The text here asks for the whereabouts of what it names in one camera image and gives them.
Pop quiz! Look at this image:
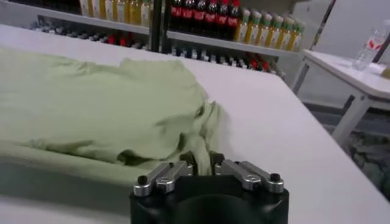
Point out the red-cap cola bottle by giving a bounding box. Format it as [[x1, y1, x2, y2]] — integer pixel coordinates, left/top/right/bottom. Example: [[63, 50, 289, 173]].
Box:
[[182, 0, 194, 33], [193, 0, 205, 35], [227, 0, 241, 40], [216, 0, 229, 38], [204, 0, 217, 37], [170, 0, 183, 31]]

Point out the light green shirt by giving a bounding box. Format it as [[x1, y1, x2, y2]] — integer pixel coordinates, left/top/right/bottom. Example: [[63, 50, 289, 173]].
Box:
[[0, 48, 229, 214]]

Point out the grey-green cloth pile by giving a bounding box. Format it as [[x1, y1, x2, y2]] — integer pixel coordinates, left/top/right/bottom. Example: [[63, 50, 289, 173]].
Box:
[[350, 130, 390, 200]]

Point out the white drink display cabinet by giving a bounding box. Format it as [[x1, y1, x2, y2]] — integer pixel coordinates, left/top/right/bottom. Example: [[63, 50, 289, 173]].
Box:
[[0, 0, 162, 51], [161, 0, 305, 80]]

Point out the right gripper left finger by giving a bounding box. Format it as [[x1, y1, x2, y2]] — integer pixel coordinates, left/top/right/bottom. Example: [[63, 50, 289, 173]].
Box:
[[133, 151, 196, 197]]

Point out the yellow juice bottle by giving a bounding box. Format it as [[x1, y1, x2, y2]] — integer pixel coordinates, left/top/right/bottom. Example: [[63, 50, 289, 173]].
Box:
[[246, 10, 262, 45], [268, 15, 284, 49], [103, 0, 117, 21], [278, 17, 295, 51], [140, 0, 153, 27], [79, 0, 92, 18], [91, 0, 104, 19], [129, 0, 141, 24], [116, 0, 130, 23], [289, 19, 306, 52], [234, 8, 251, 43], [257, 12, 273, 47]]

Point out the small white side table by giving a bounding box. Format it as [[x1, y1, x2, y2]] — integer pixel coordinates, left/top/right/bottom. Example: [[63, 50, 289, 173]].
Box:
[[291, 48, 390, 147]]

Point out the clear water bottle red label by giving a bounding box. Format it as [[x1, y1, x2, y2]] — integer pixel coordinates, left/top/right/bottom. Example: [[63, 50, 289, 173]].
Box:
[[352, 19, 390, 71]]

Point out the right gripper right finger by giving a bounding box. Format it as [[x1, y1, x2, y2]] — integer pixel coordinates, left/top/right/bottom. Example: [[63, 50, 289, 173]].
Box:
[[210, 151, 285, 194]]

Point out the glass cabinet door black frame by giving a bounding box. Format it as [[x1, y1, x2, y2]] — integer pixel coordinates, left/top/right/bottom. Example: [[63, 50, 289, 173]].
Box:
[[309, 0, 338, 51]]

